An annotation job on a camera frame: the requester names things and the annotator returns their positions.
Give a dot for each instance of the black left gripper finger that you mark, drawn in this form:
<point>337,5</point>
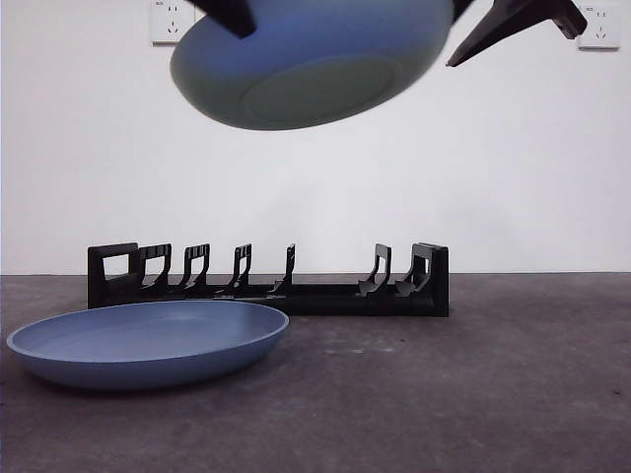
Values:
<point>229,17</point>

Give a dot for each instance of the blue plate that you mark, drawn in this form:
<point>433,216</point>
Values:
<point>148,355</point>

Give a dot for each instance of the green plate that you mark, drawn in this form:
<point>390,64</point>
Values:
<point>305,84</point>

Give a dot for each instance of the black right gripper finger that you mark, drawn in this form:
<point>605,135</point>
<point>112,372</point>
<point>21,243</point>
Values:
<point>517,20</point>
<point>459,7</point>

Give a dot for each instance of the white wall socket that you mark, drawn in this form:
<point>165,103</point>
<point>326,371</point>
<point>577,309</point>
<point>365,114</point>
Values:
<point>601,38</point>
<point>165,27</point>

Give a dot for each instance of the black plate rack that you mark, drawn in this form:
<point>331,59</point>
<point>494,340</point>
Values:
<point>345,305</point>

